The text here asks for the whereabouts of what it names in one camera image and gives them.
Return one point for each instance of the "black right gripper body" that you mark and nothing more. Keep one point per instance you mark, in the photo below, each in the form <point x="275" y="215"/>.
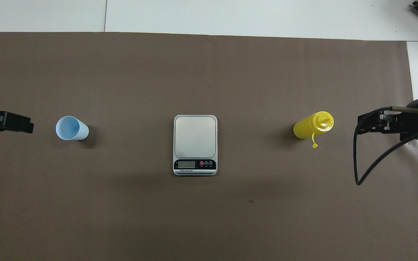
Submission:
<point x="410" y="121"/>

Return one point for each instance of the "light blue plastic cup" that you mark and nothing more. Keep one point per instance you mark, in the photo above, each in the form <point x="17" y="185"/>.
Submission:
<point x="69" y="128"/>

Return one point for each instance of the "yellow squeeze seasoning bottle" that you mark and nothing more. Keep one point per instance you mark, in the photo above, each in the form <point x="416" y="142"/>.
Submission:
<point x="310" y="127"/>

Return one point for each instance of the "silver digital kitchen scale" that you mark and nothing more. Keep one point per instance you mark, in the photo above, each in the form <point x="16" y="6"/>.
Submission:
<point x="195" y="137"/>

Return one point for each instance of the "brown paper table mat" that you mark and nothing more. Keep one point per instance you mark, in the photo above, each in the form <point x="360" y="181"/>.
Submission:
<point x="194" y="72"/>

